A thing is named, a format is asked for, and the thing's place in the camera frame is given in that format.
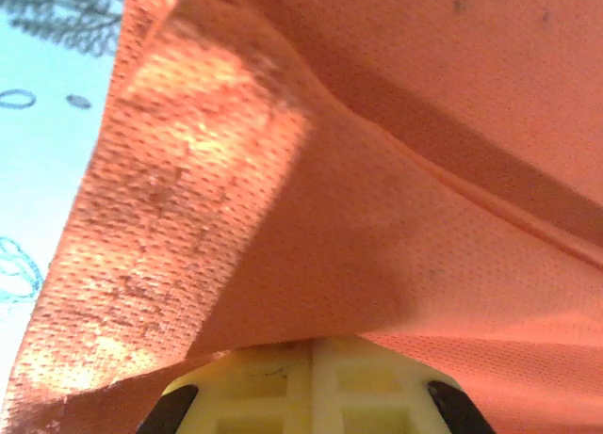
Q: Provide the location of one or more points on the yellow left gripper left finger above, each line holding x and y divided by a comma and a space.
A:
254, 391

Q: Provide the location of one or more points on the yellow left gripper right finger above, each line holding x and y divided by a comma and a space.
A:
372, 396

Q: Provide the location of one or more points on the orange mesh t-shirt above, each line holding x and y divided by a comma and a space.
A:
377, 170

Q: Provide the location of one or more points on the floral tablecloth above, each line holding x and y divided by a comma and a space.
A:
37, 147

